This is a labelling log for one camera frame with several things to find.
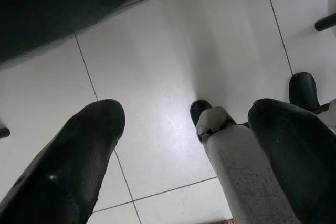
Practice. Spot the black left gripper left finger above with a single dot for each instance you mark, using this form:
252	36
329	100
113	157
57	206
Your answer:
65	169

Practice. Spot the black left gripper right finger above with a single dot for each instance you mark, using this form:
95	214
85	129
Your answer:
302	161

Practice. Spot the grey robot left leg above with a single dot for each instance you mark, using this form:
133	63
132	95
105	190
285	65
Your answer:
236	161

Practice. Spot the black cloth table cover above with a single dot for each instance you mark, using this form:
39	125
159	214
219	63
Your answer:
52	3

